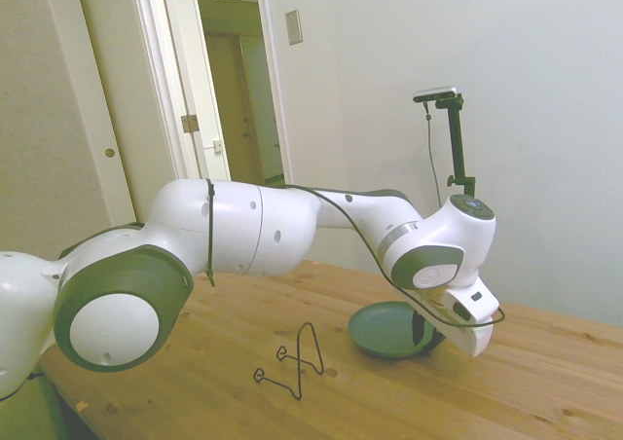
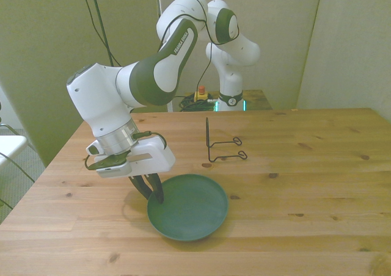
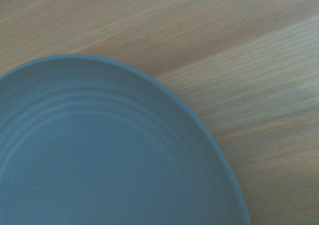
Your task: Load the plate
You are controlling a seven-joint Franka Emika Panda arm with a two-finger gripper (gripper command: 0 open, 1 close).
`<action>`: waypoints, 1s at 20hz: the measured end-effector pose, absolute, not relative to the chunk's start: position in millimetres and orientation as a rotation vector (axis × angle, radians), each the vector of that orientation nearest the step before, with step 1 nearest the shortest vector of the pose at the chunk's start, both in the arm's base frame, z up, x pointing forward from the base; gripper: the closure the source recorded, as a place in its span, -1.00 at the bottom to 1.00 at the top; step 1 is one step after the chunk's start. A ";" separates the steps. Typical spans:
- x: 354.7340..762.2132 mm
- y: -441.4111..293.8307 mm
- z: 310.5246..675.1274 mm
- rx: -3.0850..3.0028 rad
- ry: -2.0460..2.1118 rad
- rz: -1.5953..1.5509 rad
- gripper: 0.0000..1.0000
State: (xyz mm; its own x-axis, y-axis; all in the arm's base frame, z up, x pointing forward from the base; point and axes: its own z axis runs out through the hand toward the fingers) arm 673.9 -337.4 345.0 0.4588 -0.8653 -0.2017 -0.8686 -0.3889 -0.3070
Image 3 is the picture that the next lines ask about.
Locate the blue-grey round plate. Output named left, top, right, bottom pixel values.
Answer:
left=0, top=54, right=251, bottom=225

